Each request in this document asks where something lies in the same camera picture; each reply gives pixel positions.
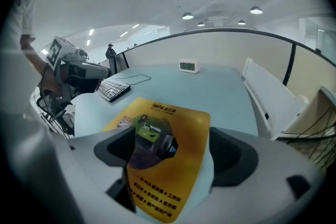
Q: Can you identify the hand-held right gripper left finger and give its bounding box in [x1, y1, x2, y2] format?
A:
[67, 125, 148, 224]

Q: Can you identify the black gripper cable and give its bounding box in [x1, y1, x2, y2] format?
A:
[38, 63, 57, 114]

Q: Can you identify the black keyboard cable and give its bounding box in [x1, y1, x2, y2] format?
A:
[104, 73, 152, 86]

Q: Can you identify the beige partition with black frame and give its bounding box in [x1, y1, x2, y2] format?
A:
[114, 28, 336, 103]

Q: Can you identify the person's left forearm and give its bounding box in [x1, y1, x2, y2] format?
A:
[20, 33, 62, 97]

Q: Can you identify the black office chair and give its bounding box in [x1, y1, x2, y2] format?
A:
[36, 93, 76, 137]

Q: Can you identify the black keyboard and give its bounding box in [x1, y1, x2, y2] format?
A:
[97, 79, 131, 103]

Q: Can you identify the person's white printed T-shirt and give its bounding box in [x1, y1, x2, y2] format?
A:
[2, 0, 43, 116]

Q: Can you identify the white tray rack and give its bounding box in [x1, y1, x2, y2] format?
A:
[241, 57, 311, 140]

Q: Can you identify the yellow printed mouse pad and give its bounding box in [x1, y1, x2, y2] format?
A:
[101, 98, 212, 224]

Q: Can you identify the wooden desk with wire legs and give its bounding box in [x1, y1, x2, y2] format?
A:
[275, 86, 336, 170]

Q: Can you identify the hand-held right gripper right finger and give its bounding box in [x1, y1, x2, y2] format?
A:
[181, 127, 327, 224]

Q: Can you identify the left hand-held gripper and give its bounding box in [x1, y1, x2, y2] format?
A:
[46, 36, 111, 99]

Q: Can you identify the white digital clock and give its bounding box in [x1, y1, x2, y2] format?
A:
[178, 59, 201, 73]

